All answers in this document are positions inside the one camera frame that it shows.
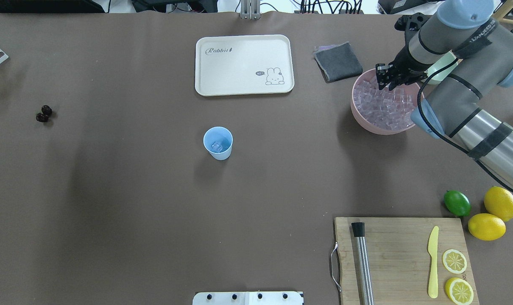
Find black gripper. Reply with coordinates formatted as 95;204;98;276
375;12;429;91

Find clear ice cube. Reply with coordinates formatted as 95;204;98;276
210;141;224;154

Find dark red cherries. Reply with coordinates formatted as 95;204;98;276
35;105;53;123

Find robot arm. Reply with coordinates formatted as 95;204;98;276
375;0;513;193

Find pink bowl of ice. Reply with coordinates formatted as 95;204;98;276
350;69;421;135

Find light blue plastic cup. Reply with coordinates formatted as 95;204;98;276
203;127;234;161

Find grey folded cloth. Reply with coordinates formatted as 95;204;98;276
313;41;363;83

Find mint green bowl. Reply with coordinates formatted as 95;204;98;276
426;51;459;85

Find green lime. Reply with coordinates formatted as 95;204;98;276
443;190;471;217

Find cream rabbit tray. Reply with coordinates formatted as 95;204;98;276
195;34;295;97

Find whole yellow lemon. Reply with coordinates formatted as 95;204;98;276
468;213;506;241
484;186;513;222

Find yellow plastic knife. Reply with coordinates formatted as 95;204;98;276
427;226;439;299

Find bamboo cutting board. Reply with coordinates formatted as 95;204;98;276
334;217;476;305

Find lemon slice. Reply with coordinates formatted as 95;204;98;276
441;249;468;274
445;277;475;305

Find aluminium frame post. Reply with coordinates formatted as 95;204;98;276
240;0;262;20

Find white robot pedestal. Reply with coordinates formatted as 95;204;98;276
192;291;305;305

